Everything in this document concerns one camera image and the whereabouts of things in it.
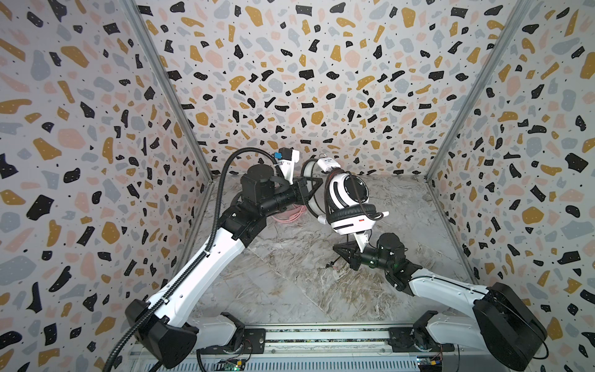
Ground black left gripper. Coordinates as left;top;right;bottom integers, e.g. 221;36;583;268
260;177;323;219

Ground white black headphones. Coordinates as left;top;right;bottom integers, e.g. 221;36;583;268
300;157;390;236

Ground pink headphones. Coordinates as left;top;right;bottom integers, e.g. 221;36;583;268
272;205;308;224

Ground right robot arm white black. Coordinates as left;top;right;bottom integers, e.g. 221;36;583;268
333;233;547;371

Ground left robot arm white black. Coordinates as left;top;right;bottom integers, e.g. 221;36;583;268
126;164;323;370

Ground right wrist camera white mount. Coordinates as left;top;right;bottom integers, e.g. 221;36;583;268
353;232;370;253

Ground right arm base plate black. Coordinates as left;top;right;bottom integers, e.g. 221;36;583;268
387;326;456;353

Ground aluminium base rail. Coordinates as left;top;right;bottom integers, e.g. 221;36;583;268
174;323;506;371

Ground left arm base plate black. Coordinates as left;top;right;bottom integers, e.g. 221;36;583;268
200;328;267;357

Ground aluminium corner post left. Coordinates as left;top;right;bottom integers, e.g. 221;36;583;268
119;0;213;184

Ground aluminium corner post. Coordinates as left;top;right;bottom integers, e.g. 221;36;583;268
425;0;531;184
119;0;213;184

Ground aluminium corner post right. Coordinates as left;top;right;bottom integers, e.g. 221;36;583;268
425;0;531;184

